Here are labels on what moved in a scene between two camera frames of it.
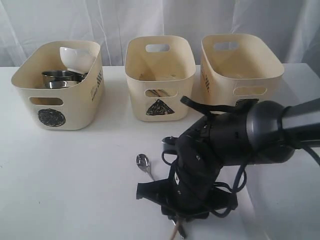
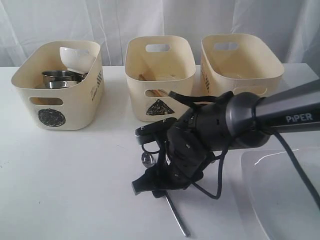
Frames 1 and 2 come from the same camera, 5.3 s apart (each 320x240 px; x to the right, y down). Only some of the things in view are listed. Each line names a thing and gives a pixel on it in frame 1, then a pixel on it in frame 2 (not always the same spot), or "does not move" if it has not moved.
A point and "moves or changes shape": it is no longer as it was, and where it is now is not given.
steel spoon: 143,162 moves or changes shape
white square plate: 286,195 does not move
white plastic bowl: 78,60 does not move
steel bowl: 62,84 does not move
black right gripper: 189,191 to 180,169
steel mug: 57,75 does not move
